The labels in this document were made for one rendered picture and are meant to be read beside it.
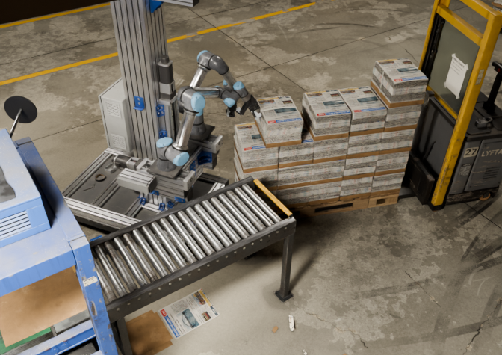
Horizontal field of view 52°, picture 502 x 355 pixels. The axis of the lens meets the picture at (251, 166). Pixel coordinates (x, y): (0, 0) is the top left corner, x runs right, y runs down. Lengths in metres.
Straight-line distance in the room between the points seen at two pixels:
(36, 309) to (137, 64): 1.69
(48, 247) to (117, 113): 1.77
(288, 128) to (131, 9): 1.42
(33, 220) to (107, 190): 2.28
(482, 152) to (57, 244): 3.55
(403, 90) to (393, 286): 1.52
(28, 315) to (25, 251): 0.81
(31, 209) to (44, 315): 0.91
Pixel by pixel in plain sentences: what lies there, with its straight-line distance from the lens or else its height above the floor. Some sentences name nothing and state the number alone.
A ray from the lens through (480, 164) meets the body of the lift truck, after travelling 4.91.
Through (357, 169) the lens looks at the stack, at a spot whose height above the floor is 0.48.
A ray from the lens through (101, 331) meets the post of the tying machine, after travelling 2.87.
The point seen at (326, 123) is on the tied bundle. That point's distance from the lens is 4.08.
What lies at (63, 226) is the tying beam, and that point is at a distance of 2.51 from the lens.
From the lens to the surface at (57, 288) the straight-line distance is 3.27.
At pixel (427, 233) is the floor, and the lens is 4.78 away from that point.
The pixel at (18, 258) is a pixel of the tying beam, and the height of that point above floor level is 1.55.
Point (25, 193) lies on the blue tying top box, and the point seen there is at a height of 1.75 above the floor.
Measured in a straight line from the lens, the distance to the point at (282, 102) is 4.15.
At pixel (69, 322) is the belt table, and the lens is 3.10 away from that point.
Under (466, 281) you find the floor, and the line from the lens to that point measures 4.52.
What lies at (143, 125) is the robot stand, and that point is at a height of 1.03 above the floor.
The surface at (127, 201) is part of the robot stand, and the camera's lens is 4.58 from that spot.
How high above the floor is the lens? 3.24
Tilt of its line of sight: 39 degrees down
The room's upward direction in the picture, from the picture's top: 1 degrees clockwise
